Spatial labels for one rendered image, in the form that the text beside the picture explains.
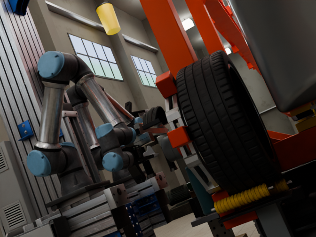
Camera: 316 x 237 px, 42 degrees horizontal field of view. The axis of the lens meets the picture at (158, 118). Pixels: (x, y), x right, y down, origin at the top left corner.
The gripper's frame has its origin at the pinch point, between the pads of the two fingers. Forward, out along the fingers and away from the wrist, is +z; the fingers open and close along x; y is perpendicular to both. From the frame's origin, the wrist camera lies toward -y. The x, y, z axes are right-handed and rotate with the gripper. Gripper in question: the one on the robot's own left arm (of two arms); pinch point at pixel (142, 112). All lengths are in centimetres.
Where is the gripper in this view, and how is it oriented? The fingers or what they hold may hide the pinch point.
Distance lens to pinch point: 297.2
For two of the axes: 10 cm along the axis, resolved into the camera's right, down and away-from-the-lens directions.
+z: 5.7, -0.9, 8.1
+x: 7.7, -2.7, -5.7
